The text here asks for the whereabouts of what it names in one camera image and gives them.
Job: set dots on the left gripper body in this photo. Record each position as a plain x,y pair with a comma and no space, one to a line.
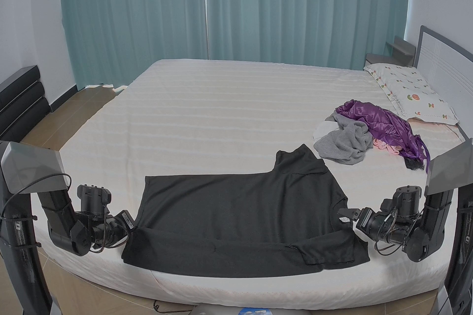
118,228

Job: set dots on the black T-shirt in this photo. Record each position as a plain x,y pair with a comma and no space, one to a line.
240,217

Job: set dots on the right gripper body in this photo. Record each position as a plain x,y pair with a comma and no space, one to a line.
377,226

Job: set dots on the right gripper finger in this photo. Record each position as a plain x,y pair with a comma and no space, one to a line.
351,213

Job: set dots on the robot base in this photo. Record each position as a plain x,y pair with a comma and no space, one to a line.
236,310

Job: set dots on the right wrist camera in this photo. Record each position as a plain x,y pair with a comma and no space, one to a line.
388,205

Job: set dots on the pink garment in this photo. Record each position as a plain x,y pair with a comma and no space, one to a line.
386,146

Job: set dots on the white printed pillow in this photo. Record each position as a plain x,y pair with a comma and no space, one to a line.
412,92

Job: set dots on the grey bedside table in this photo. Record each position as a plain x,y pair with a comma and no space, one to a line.
393,52

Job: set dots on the white garment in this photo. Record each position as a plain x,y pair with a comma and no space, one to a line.
322,130

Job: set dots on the purple satin garment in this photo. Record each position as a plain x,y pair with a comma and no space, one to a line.
384,121

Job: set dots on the grey garment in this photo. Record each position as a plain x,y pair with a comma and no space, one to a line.
347,143

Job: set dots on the black lace garment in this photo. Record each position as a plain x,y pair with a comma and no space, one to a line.
414,164

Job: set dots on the bed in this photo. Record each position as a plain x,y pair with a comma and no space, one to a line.
221,103

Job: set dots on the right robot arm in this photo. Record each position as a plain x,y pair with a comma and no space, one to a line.
432,225

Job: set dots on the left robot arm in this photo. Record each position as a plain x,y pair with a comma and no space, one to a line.
59,221

